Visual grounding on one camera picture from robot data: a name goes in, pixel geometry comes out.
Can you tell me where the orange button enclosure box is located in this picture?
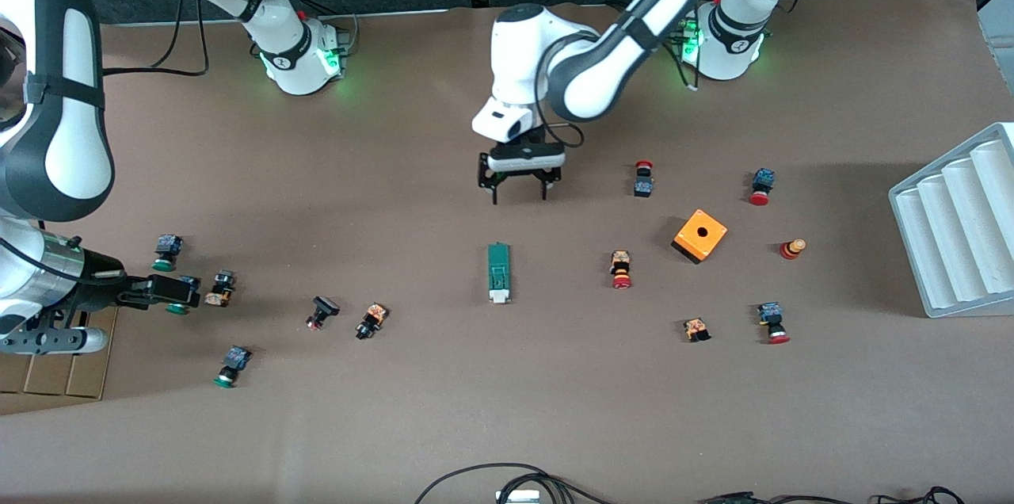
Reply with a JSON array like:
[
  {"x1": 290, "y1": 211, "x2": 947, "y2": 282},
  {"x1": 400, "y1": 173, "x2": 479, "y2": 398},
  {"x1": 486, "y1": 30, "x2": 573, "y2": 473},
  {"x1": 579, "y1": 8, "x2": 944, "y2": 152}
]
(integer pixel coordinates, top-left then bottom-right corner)
[{"x1": 672, "y1": 208, "x2": 729, "y2": 265}]

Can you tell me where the cardboard compartment box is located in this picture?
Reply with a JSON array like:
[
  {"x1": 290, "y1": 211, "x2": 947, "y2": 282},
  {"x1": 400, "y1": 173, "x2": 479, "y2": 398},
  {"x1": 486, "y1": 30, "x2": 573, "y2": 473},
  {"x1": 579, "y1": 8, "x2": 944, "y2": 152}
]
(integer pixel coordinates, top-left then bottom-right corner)
[{"x1": 0, "y1": 306, "x2": 120, "y2": 399}]

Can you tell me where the brown paper table cover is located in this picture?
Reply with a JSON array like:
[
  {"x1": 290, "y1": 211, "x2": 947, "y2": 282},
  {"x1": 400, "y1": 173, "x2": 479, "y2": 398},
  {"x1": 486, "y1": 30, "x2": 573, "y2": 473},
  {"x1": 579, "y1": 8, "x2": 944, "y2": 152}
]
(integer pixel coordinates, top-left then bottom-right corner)
[{"x1": 0, "y1": 0, "x2": 1014, "y2": 504}]

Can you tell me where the grey grooved tray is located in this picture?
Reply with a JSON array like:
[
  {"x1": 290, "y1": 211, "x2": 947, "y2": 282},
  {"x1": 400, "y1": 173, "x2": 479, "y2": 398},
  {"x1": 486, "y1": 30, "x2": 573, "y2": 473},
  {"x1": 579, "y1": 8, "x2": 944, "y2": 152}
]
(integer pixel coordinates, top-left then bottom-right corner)
[{"x1": 888, "y1": 122, "x2": 1014, "y2": 319}]

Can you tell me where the thick black cable loop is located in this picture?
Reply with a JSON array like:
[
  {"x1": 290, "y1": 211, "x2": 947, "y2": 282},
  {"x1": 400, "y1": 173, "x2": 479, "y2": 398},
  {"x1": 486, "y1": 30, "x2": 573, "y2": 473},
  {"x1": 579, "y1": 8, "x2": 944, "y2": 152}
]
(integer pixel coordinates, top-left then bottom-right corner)
[{"x1": 414, "y1": 463, "x2": 615, "y2": 504}]

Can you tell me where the green pushbutton blue block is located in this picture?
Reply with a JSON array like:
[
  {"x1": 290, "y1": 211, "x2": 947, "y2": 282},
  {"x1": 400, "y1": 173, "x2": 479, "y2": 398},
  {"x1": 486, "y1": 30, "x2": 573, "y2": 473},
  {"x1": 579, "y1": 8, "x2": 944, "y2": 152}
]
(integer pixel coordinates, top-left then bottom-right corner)
[
  {"x1": 213, "y1": 345, "x2": 254, "y2": 389},
  {"x1": 152, "y1": 234, "x2": 184, "y2": 273},
  {"x1": 165, "y1": 274, "x2": 202, "y2": 316}
]

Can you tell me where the thin tangled black cable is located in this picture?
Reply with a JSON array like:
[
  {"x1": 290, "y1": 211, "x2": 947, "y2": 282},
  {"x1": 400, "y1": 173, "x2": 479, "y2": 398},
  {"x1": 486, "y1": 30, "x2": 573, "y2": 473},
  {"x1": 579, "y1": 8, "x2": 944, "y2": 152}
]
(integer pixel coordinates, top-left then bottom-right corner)
[{"x1": 870, "y1": 486, "x2": 966, "y2": 504}]

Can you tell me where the black square button red base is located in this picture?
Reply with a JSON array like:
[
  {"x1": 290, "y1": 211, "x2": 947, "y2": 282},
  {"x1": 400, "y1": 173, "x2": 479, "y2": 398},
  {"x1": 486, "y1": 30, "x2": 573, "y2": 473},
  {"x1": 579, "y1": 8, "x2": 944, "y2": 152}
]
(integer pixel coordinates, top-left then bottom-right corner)
[{"x1": 306, "y1": 296, "x2": 341, "y2": 331}]

